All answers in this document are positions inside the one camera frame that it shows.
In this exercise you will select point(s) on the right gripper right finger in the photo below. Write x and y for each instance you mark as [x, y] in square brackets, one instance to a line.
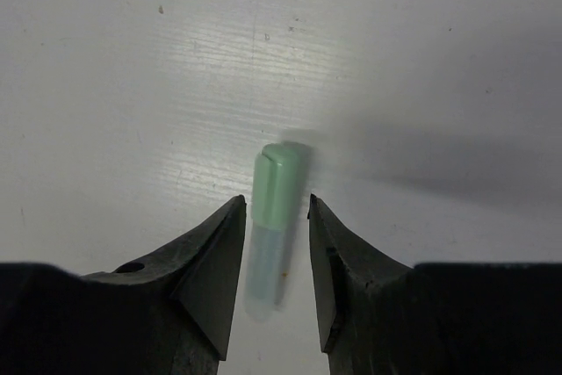
[348, 273]

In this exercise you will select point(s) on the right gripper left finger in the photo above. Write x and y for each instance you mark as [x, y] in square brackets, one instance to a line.
[199, 271]

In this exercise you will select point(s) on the green highlighter pen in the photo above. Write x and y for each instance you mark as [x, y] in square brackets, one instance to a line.
[266, 255]

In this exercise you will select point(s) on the green pen cap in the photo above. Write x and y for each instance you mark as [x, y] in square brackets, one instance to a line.
[280, 173]

